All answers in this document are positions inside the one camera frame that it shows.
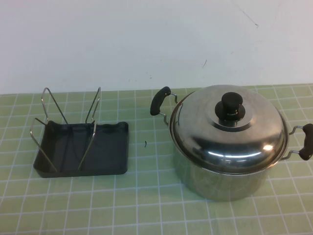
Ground stainless steel lid black knob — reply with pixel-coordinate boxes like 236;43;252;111
170;84;289;175

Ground black plastic drip tray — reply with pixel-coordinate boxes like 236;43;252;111
33;120;130;179

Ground green grid tablecloth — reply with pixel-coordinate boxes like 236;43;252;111
0;83;313;235

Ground metal wire lid rack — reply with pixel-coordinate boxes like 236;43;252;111
29;87;102;172

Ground stainless steel pot black handles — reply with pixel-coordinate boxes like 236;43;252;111
149;84;313;203

